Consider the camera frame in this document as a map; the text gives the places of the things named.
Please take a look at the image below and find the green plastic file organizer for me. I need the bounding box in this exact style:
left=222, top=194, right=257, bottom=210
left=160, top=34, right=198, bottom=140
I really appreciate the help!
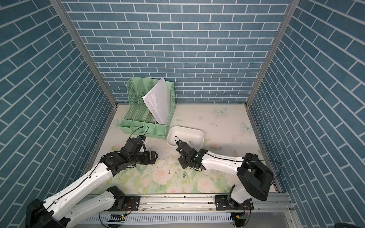
left=119, top=78, right=176, bottom=140

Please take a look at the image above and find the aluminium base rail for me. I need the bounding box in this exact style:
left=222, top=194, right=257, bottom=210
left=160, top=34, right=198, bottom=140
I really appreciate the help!
left=71, top=193, right=303, bottom=228

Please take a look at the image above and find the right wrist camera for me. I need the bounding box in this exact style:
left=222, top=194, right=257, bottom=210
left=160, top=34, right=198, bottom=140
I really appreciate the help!
left=176, top=140, right=183, bottom=146

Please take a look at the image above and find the white paper stack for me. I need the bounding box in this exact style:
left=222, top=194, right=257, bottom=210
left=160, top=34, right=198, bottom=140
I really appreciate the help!
left=143, top=78, right=170, bottom=125

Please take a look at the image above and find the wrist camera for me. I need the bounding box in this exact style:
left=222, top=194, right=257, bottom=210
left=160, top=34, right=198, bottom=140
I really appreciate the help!
left=124, top=135, right=146, bottom=154
left=176, top=140, right=183, bottom=146

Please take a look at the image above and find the white plastic storage box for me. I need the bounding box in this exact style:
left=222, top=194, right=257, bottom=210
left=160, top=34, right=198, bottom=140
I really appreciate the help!
left=166, top=126, right=205, bottom=151

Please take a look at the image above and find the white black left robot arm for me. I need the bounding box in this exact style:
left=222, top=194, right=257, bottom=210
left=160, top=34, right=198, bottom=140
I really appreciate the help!
left=25, top=151, right=158, bottom=228

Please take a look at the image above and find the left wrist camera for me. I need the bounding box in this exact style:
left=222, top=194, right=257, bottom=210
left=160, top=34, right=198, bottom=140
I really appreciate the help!
left=124, top=135, right=146, bottom=154

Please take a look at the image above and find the floral table mat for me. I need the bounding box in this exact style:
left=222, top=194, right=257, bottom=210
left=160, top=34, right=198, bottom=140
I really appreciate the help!
left=93, top=104, right=263, bottom=194

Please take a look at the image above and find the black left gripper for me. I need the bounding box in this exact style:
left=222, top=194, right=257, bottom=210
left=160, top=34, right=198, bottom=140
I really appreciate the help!
left=128, top=150, right=160, bottom=166

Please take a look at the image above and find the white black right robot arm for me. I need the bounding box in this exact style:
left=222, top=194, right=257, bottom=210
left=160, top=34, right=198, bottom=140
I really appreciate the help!
left=176, top=140, right=274, bottom=210

